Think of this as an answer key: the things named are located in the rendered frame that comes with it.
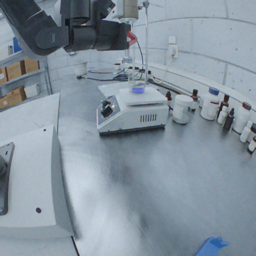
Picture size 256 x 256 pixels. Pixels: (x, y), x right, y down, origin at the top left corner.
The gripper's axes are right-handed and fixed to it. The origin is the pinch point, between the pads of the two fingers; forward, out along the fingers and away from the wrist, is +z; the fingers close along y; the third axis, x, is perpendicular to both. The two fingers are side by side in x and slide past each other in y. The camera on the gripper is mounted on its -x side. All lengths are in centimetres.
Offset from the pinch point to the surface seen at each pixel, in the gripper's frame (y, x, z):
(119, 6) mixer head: 22.1, -20.5, 15.7
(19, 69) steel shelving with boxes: 222, 5, -19
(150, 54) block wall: 34, 6, 61
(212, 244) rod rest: -35.4, 24.2, -22.4
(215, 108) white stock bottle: -23.3, 19.5, 18.0
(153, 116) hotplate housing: -9.1, 20.4, -2.2
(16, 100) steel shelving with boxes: 224, 55, -37
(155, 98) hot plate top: -8.1, 16.0, -0.6
